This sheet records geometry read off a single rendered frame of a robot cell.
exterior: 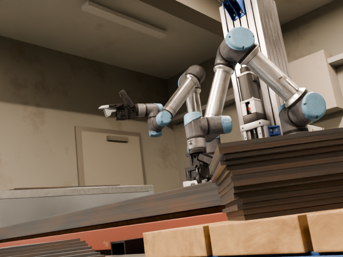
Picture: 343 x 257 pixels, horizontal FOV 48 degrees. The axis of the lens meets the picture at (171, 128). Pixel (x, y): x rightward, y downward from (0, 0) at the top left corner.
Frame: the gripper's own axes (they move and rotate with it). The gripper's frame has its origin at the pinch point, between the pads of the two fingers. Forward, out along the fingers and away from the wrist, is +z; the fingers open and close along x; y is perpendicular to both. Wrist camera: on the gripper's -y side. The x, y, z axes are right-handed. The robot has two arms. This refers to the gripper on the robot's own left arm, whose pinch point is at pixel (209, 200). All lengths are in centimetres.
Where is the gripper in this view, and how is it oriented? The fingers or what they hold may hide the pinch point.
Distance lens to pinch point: 150.5
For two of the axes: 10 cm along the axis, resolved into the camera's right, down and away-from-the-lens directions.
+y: -6.7, 2.6, 7.0
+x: -7.3, -0.7, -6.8
